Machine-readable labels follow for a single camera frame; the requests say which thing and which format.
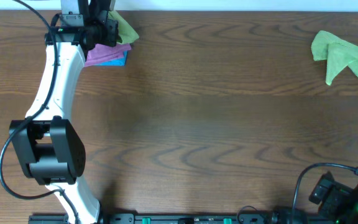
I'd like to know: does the light green cloth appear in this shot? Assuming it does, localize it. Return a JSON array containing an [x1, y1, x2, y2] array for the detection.
[[108, 11, 139, 45]]

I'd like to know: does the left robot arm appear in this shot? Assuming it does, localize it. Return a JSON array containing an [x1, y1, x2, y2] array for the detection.
[[8, 11, 119, 223]]

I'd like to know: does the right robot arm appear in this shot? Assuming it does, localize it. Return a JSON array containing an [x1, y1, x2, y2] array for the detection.
[[309, 172, 358, 224]]

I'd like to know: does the folded purple cloth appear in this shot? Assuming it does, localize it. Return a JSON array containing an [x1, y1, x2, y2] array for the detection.
[[85, 44, 132, 67]]

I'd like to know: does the folded blue cloth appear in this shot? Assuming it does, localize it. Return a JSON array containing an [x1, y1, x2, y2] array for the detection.
[[98, 51, 127, 67]]

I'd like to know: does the crumpled green cloth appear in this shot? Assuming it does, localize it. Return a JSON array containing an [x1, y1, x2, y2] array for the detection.
[[311, 30, 358, 86]]

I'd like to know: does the right black cable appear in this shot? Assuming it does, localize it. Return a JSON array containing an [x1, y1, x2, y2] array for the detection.
[[290, 162, 358, 224]]

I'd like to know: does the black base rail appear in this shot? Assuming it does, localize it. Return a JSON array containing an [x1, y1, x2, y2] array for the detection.
[[28, 208, 339, 224]]

